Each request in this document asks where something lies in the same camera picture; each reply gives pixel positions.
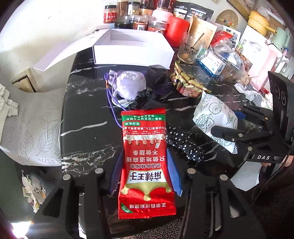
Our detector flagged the pink paper bag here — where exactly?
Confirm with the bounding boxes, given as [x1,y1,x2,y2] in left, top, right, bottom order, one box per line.
[249,44,288,91]

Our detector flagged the white open gift box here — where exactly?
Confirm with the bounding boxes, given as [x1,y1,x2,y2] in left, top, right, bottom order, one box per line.
[34,28,174,72]

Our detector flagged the red-lid sauce jar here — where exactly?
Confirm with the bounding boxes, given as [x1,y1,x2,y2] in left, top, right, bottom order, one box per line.
[103,4,118,23]

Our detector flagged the black coffee bag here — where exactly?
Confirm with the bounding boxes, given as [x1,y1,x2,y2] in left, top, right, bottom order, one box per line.
[172,1,214,21]

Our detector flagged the green yellow snack packet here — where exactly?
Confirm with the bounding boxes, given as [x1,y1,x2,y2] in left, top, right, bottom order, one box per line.
[170,61,211,98]

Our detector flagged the white blue medicine box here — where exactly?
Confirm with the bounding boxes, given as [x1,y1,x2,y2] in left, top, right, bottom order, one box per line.
[197,51,226,77]

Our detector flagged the black polka dot scrunchie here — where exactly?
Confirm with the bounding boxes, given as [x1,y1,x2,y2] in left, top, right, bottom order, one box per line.
[166,123,204,164]

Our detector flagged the red small box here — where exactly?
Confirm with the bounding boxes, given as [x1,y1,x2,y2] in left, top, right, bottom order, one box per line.
[210,30,233,47]

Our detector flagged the black hair scrunchie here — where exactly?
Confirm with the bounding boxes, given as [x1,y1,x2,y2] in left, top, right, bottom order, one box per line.
[127,88,172,110]

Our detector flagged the dark purple tassel pouch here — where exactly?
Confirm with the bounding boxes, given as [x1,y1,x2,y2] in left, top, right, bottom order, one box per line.
[145,67,170,94]

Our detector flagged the chili paste jar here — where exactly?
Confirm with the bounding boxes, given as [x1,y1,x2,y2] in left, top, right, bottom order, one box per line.
[133,16,149,31]

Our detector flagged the clear plastic bag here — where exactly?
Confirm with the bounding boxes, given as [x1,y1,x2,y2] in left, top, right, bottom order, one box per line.
[211,38,245,82]

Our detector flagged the clear plastic jar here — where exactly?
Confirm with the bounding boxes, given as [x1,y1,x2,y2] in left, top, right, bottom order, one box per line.
[147,16,167,35]

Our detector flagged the black-lid nut jar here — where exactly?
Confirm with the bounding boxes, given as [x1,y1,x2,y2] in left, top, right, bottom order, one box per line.
[128,1,140,15]

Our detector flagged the pink lidded jar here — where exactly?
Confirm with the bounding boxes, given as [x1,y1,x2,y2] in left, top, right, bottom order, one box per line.
[151,9,173,23]

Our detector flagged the light grey garment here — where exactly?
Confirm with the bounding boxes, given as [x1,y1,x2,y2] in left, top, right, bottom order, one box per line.
[0,85,18,139]

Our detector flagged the woven round trivet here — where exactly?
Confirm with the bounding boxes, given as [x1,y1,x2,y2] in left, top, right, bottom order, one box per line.
[215,9,239,29]

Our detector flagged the white leaf-print sachet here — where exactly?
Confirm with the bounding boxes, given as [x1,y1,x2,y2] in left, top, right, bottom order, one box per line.
[193,92,238,154]

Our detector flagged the glass mug with stick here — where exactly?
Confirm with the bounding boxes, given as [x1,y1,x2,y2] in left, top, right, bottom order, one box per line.
[177,33,207,64]

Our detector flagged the brown spice jar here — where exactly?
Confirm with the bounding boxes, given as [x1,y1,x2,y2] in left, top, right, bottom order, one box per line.
[117,0,129,16]

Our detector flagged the yellow ceramic pot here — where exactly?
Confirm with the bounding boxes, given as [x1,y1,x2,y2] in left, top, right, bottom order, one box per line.
[247,11,277,36]

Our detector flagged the red cylindrical canister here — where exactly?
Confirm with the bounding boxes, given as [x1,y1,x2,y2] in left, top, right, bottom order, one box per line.
[165,16,189,48]

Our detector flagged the wooden framed panel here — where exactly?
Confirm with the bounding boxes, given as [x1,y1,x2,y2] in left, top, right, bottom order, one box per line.
[10,68,37,93]

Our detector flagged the crumpled white tissue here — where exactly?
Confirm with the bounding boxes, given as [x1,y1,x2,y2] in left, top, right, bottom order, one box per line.
[234,83,273,110]

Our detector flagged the kraft paper pouch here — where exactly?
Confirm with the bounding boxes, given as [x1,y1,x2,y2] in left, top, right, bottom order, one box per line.
[189,16,217,48]

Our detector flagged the red snack packet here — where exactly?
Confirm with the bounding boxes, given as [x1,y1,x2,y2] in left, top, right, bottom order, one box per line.
[118,108,176,220]

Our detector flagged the purple drawstring pouch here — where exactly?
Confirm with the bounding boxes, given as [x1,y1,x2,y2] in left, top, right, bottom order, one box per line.
[104,70,146,128]

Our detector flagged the grey leaf-print chair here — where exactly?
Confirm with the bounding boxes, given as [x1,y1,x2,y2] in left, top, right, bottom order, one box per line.
[1,75,65,166]

